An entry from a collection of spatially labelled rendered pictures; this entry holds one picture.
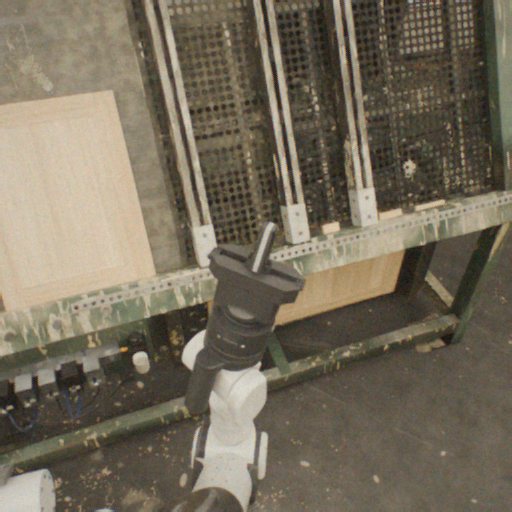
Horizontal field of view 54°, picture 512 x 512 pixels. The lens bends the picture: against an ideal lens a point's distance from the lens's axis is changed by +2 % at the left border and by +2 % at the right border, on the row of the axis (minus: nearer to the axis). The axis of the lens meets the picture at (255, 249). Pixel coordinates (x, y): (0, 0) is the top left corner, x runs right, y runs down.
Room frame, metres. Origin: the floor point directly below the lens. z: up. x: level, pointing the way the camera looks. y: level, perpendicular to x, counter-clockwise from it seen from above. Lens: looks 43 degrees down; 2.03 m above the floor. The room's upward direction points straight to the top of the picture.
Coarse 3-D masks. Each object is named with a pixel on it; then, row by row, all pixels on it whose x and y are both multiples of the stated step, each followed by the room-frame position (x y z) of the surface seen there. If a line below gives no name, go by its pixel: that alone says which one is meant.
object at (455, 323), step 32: (224, 192) 1.81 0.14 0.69; (416, 192) 1.64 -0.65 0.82; (448, 192) 1.62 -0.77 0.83; (224, 224) 1.80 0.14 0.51; (416, 256) 1.63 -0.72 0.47; (480, 256) 1.58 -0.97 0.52; (416, 288) 1.61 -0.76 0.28; (480, 288) 1.50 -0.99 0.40; (160, 320) 1.27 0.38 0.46; (192, 320) 1.31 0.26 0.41; (448, 320) 1.50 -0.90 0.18; (160, 352) 1.26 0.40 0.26; (352, 352) 1.32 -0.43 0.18; (384, 352) 1.36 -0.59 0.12; (128, 416) 1.01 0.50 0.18; (160, 416) 1.02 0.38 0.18; (32, 448) 0.89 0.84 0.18; (64, 448) 0.89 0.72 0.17
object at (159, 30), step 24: (144, 0) 1.50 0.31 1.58; (168, 24) 1.48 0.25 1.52; (168, 48) 1.45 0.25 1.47; (168, 72) 1.41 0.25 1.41; (168, 96) 1.37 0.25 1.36; (168, 120) 1.37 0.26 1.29; (192, 144) 1.31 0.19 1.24; (192, 168) 1.29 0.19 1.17; (192, 192) 1.24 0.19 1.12; (192, 216) 1.19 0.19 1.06; (192, 240) 1.20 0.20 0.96
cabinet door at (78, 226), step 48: (96, 96) 1.36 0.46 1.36; (0, 144) 1.23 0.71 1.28; (48, 144) 1.26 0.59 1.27; (96, 144) 1.29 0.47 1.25; (0, 192) 1.15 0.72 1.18; (48, 192) 1.18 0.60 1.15; (96, 192) 1.21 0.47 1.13; (0, 240) 1.07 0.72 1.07; (48, 240) 1.10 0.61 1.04; (96, 240) 1.13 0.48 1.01; (144, 240) 1.16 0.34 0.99; (0, 288) 0.99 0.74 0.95; (48, 288) 1.02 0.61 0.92; (96, 288) 1.04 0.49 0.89
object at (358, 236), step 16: (464, 208) 1.44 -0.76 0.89; (480, 208) 1.46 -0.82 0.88; (400, 224) 1.35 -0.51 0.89; (416, 224) 1.37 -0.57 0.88; (336, 240) 1.27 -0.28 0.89; (352, 240) 1.28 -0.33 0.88; (272, 256) 1.19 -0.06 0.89; (288, 256) 1.20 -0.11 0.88; (208, 272) 1.12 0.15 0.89; (144, 288) 1.05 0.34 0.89; (160, 288) 1.06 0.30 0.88; (80, 304) 0.98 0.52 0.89; (96, 304) 0.99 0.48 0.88
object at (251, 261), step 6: (264, 228) 0.45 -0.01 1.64; (264, 234) 0.45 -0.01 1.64; (258, 240) 0.45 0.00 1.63; (264, 240) 0.44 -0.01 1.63; (258, 246) 0.44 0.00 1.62; (258, 252) 0.44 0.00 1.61; (252, 258) 0.44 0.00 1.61; (258, 258) 0.44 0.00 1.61; (246, 264) 0.45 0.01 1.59; (252, 264) 0.44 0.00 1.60; (252, 270) 0.43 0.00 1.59
